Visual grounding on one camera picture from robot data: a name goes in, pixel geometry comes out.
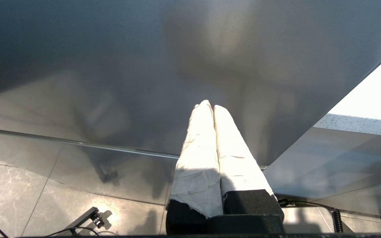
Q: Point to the tall white-sided grey cabinet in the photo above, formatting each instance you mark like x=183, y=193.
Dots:
x=111, y=66

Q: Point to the black metal bracket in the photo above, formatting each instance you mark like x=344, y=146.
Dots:
x=93, y=216

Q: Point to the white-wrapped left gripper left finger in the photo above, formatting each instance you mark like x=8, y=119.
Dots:
x=198, y=158

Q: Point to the grey under-counter cabinet front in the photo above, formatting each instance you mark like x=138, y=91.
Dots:
x=342, y=158

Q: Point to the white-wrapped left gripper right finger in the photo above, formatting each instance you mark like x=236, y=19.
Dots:
x=236, y=158

